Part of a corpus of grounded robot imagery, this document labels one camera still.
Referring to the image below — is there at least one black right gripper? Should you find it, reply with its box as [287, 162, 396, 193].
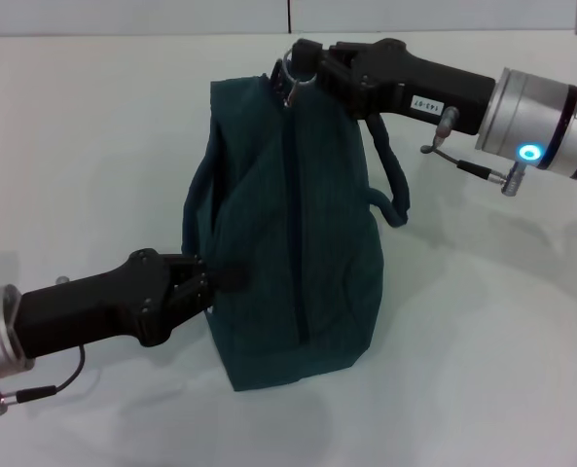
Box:
[290, 37, 499, 137]

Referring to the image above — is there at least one dark teal insulated lunch bag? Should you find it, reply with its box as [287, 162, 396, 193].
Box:
[180, 44, 412, 394]

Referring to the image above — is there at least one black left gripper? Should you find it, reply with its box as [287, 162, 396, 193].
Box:
[13, 246, 251, 362]

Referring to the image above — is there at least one right gripper cable with connector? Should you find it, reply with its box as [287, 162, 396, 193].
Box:
[417, 106, 530, 198]

